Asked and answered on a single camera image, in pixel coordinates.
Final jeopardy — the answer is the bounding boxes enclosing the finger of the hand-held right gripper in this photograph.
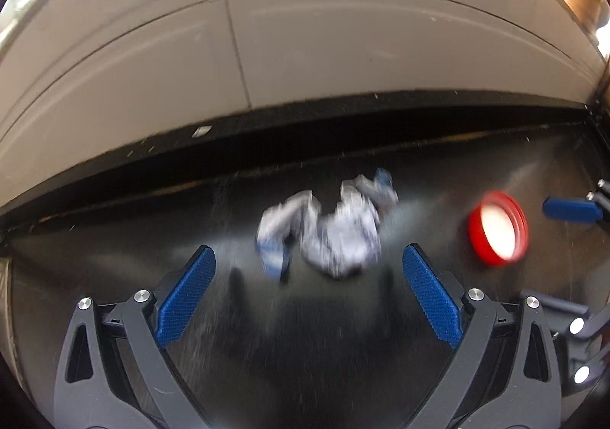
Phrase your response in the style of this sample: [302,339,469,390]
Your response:
[519,288,592,319]
[542,178,610,224]

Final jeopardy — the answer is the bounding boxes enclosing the white blue cloth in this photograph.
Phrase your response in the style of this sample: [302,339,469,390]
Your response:
[254,166,400,280]

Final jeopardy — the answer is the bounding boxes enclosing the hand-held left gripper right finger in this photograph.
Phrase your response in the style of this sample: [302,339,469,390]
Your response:
[402,243,562,429]

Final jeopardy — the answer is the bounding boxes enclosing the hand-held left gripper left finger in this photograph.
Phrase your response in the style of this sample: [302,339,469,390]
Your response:
[53,245,217,429]

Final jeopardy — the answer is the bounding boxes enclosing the red round lid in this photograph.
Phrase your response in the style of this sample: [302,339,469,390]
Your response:
[466,190,530,267]

